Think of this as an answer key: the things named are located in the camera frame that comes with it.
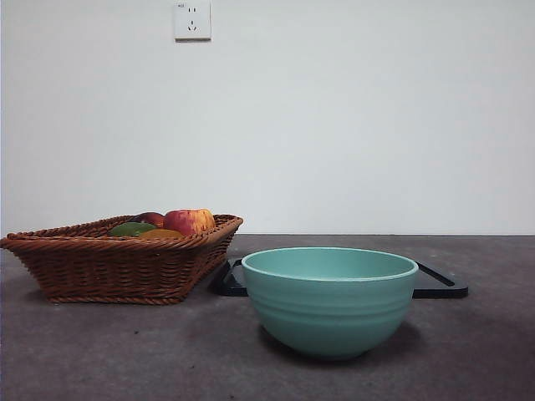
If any teal ribbed bowl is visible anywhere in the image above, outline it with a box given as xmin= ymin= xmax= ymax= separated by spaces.
xmin=241 ymin=246 xmax=420 ymax=361

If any red and yellow apple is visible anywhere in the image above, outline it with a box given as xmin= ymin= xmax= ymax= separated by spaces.
xmin=163 ymin=208 xmax=217 ymax=236

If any dark red fruit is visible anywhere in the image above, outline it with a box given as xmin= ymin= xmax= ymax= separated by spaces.
xmin=130 ymin=211 xmax=166 ymax=228

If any green avocado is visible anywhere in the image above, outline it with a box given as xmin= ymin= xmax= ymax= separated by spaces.
xmin=108 ymin=221 xmax=158 ymax=238

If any brown wicker basket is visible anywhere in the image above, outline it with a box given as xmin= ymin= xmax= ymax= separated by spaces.
xmin=0 ymin=213 xmax=244 ymax=306

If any dark rectangular tray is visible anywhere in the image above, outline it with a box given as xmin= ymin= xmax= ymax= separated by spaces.
xmin=207 ymin=257 xmax=469 ymax=301

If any white wall socket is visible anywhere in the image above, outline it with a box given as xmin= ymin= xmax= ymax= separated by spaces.
xmin=174 ymin=1 xmax=212 ymax=43

